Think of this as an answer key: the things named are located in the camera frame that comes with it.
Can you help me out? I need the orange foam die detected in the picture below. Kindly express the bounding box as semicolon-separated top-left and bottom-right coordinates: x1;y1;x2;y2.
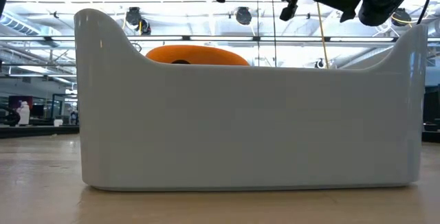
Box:
145;44;250;67

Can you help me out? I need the grey plastic bin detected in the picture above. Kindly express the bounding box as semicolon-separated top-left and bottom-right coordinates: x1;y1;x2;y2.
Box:
74;8;428;192

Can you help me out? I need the black ceiling spotlight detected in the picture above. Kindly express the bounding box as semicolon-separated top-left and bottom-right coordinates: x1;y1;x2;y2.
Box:
391;9;412;27
125;6;152;36
235;6;253;26

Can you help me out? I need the white bottle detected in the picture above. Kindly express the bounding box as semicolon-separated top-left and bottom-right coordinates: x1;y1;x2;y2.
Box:
16;100;31;126

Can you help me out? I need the dark red monitor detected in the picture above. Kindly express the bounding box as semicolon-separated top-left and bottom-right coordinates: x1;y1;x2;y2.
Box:
8;95;34;111

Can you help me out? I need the yellow cable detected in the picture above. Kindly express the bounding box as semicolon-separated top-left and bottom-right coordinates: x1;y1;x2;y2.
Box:
316;2;330;69

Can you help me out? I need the black aluminium table frame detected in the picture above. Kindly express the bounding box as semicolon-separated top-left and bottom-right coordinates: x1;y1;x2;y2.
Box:
0;124;440;143

